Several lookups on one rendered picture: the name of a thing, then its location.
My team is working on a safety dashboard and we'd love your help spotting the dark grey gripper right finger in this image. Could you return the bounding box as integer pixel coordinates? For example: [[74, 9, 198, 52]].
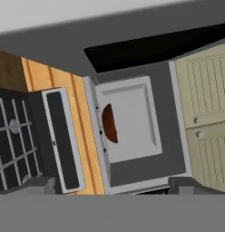
[[168, 176, 225, 196]]

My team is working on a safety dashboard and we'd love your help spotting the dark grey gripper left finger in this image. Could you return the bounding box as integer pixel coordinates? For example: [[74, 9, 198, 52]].
[[0, 176, 57, 196]]

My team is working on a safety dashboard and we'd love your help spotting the cream grooved cupboard door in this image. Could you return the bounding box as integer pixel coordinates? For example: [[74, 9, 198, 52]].
[[174, 43, 225, 130], [184, 121, 225, 194]]

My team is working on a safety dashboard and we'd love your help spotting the white oven door, black window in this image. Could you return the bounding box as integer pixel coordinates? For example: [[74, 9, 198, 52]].
[[41, 86, 87, 195]]

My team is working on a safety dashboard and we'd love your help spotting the white sink basin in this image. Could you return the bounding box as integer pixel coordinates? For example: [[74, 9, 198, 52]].
[[94, 75, 164, 164]]

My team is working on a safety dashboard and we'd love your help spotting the black hob with grey grates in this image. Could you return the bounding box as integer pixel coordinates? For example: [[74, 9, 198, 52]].
[[0, 87, 63, 194]]

